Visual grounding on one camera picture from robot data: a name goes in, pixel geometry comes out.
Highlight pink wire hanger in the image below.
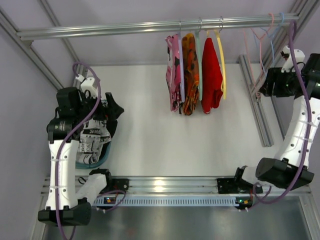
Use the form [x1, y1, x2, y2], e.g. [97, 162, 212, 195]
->
[242, 13, 275, 98]

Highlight black white print trousers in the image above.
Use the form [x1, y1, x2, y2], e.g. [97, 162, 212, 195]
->
[76, 117, 112, 167]

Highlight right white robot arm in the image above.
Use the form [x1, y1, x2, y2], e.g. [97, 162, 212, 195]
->
[234, 53, 320, 193]

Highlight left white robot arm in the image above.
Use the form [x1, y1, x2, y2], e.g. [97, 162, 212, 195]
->
[38, 87, 125, 227]

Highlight yellow plastic hanger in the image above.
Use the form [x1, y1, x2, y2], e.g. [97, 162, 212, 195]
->
[213, 16, 227, 100]

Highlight red trousers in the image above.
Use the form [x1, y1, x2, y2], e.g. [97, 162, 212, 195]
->
[201, 37, 223, 114]

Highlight pink camouflage trousers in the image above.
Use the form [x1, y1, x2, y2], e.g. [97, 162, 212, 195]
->
[165, 34, 183, 112]

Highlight lilac plastic hanger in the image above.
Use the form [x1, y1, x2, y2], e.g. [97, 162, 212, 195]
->
[178, 22, 186, 103]

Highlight orange camouflage trousers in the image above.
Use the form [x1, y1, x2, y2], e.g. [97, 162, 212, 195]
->
[181, 33, 200, 116]

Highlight mint green plastic hanger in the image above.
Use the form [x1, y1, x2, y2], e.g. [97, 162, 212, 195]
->
[195, 18, 203, 101]

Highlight black garment in bin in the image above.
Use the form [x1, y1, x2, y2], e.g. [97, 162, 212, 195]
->
[106, 120, 118, 140]

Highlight teal plastic bin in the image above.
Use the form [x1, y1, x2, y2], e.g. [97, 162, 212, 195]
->
[74, 98, 118, 170]

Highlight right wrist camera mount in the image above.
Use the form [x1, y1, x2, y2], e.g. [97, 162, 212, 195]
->
[281, 45, 306, 73]

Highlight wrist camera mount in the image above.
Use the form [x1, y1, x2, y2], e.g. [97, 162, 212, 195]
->
[75, 74, 100, 99]
[281, 45, 306, 73]

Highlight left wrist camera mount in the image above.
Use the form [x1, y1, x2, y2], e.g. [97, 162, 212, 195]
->
[75, 74, 100, 99]

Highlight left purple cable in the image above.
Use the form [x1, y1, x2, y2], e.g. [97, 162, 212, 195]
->
[55, 62, 102, 240]

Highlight purple cable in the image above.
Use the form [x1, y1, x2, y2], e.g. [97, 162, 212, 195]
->
[252, 19, 313, 205]
[55, 62, 102, 240]

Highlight light blue wire hanger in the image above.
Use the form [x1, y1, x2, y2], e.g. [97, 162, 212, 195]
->
[256, 12, 285, 63]

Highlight right aluminium frame post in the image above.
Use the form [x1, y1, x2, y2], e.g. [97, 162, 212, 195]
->
[237, 0, 320, 148]

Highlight aluminium frame post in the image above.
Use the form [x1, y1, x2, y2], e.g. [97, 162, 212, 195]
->
[237, 0, 320, 148]
[0, 0, 80, 90]

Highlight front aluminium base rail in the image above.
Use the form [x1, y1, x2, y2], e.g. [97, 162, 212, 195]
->
[40, 174, 312, 208]

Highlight left aluminium frame post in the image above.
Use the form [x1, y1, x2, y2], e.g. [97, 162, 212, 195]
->
[0, 0, 80, 90]

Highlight aluminium hanging rail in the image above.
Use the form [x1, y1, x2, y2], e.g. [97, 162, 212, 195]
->
[16, 13, 299, 41]

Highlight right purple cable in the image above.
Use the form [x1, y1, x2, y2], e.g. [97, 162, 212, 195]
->
[252, 19, 313, 205]

